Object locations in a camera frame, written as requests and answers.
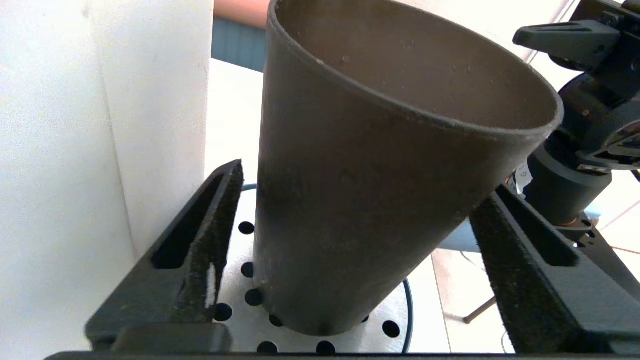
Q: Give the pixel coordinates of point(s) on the pink bolster on empty bench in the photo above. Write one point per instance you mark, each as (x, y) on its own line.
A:
(240, 10)

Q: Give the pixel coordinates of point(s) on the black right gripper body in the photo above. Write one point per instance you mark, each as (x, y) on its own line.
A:
(600, 110)

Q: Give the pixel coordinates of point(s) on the teal empty bench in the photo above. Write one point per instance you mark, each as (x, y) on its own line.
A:
(237, 47)

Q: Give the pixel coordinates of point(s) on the large blue-grey perforated drip tray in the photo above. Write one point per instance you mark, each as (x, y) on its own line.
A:
(240, 325)

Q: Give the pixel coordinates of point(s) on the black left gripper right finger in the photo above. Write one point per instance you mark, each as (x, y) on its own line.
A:
(560, 285)

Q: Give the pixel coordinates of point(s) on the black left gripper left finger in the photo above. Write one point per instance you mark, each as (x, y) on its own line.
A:
(200, 250)

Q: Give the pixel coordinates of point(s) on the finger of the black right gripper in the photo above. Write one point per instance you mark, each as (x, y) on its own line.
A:
(570, 42)

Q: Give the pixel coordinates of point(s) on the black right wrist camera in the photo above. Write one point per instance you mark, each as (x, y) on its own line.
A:
(610, 9)

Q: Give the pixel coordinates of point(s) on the black tapered cup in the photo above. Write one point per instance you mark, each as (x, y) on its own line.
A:
(380, 175)

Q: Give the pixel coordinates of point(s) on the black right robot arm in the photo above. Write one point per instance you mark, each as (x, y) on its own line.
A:
(565, 190)

